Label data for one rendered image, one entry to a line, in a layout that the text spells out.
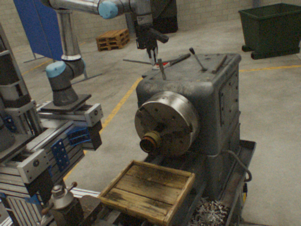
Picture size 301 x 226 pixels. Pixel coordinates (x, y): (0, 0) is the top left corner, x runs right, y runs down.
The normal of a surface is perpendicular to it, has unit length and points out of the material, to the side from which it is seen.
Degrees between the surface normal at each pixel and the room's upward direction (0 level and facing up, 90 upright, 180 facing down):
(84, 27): 90
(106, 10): 90
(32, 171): 90
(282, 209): 0
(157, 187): 0
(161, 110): 90
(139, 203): 0
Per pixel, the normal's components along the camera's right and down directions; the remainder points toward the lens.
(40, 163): 0.92, 0.04
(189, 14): -0.23, 0.47
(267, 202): -0.15, -0.89
